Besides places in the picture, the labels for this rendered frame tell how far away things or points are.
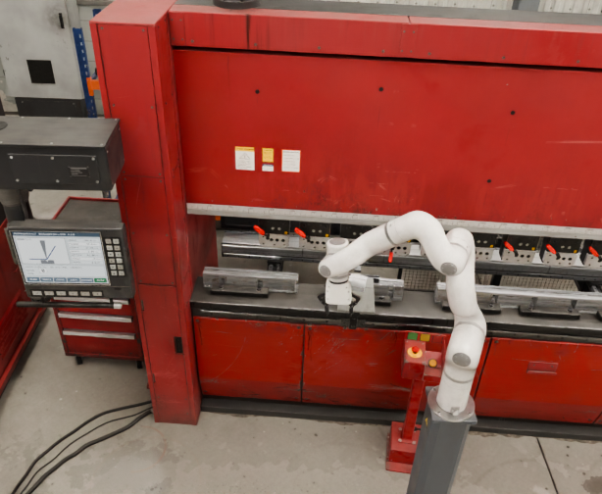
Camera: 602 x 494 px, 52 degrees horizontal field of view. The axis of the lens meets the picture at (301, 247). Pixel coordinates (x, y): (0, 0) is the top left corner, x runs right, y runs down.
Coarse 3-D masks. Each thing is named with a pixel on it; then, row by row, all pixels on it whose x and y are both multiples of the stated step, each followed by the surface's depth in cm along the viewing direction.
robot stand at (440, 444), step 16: (432, 416) 246; (432, 432) 252; (448, 432) 249; (464, 432) 249; (432, 448) 256; (448, 448) 255; (416, 464) 276; (432, 464) 262; (448, 464) 261; (416, 480) 275; (432, 480) 268; (448, 480) 268
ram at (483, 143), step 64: (192, 64) 256; (256, 64) 254; (320, 64) 252; (384, 64) 250; (448, 64) 248; (512, 64) 251; (192, 128) 273; (256, 128) 270; (320, 128) 268; (384, 128) 266; (448, 128) 264; (512, 128) 262; (576, 128) 260; (192, 192) 292; (256, 192) 289; (320, 192) 287; (384, 192) 285; (448, 192) 282; (512, 192) 280; (576, 192) 278
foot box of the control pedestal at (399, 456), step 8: (392, 424) 350; (400, 424) 350; (416, 424) 351; (392, 432) 346; (416, 432) 346; (392, 440) 341; (416, 440) 342; (392, 448) 337; (400, 448) 337; (408, 448) 337; (416, 448) 338; (392, 456) 340; (400, 456) 339; (408, 456) 338; (392, 464) 342; (400, 464) 342; (408, 464) 342; (408, 472) 338
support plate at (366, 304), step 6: (366, 282) 314; (372, 282) 314; (366, 288) 310; (372, 288) 310; (360, 294) 306; (366, 294) 306; (372, 294) 306; (354, 300) 302; (360, 300) 302; (366, 300) 303; (372, 300) 303; (342, 306) 298; (348, 306) 299; (354, 306) 299; (360, 306) 299; (366, 306) 299; (372, 306) 299; (354, 312) 296; (360, 312) 296; (366, 312) 296; (372, 312) 296
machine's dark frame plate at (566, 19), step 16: (192, 0) 255; (208, 0) 256; (272, 0) 259; (288, 0) 260; (304, 0) 261; (320, 0) 262; (416, 16) 246; (432, 16) 247; (448, 16) 248; (464, 16) 249; (480, 16) 249; (496, 16) 250; (512, 16) 251; (528, 16) 252; (544, 16) 252; (560, 16) 253; (576, 16) 254; (592, 16) 255
